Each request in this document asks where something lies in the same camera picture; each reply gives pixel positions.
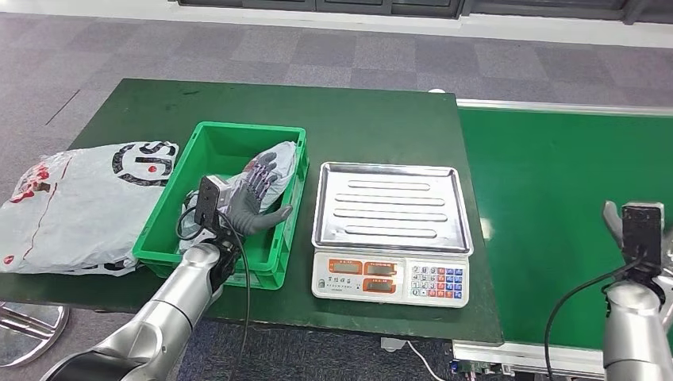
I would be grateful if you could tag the green plastic crate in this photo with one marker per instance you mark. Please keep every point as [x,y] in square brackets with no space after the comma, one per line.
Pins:
[221,152]

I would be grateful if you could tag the white table foot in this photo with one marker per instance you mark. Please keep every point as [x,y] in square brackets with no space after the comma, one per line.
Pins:
[391,344]

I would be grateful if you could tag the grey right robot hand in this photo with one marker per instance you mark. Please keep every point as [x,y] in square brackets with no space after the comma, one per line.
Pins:
[613,223]

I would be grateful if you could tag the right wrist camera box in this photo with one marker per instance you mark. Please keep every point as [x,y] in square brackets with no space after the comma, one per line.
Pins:
[641,231]

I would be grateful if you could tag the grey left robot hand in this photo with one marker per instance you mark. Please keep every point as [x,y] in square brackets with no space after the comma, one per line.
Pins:
[244,210]

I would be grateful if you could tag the grey parcel bag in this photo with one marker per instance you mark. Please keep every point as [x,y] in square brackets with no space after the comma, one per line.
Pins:
[284,163]

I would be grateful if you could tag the large white printed parcel bag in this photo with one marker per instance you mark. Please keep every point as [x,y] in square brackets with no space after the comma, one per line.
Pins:
[79,210]

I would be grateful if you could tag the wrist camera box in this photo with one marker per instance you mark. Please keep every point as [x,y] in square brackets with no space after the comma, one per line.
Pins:
[207,202]
[641,231]

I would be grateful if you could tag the green circuit board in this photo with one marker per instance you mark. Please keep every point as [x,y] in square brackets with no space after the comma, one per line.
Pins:
[473,366]

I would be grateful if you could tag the white electronic scale steel tray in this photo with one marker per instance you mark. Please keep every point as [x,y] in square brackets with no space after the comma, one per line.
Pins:
[389,210]

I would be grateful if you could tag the chrome round stool base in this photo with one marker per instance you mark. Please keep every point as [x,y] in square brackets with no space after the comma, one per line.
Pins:
[26,331]

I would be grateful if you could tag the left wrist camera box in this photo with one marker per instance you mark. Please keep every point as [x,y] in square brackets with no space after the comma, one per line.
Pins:
[207,202]

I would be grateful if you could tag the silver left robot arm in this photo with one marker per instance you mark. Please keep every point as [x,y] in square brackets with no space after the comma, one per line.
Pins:
[163,321]

